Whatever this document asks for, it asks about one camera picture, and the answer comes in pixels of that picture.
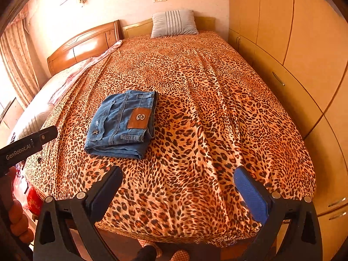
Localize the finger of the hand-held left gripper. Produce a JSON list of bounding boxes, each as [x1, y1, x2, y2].
[[31, 126, 59, 147]]

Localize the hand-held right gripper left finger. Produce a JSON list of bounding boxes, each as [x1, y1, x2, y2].
[[33, 165, 124, 261]]

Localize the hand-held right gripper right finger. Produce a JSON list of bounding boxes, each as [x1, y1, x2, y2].
[[233, 166, 324, 261]]

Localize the blue denim pants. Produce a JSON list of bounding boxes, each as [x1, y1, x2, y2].
[[84, 90, 159, 160]]

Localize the red patterned cloth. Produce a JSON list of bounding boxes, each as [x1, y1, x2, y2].
[[26, 186, 44, 218]]

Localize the person's black trouser leg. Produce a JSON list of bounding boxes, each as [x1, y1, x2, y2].
[[134, 245, 157, 261]]

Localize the pink dotted slipper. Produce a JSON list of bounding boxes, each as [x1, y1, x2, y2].
[[170, 249, 191, 261], [137, 238, 161, 257]]

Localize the floral curtain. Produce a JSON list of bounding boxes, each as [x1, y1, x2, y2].
[[0, 4, 41, 109]]

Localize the leopard print bedspread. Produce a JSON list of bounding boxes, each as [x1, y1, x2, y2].
[[23, 30, 317, 248]]

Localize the carved dark wooden headboard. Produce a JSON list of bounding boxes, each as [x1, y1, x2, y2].
[[47, 20, 124, 77]]

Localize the light wooden headboard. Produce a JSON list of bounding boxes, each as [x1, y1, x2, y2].
[[122, 16, 216, 39]]

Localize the light wooden wardrobe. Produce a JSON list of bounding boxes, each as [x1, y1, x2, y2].
[[228, 0, 348, 261]]

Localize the grey striped pillow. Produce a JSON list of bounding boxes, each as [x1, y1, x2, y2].
[[150, 9, 199, 38]]

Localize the long metal wardrobe handle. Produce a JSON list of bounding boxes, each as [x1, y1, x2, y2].
[[272, 72, 285, 87]]

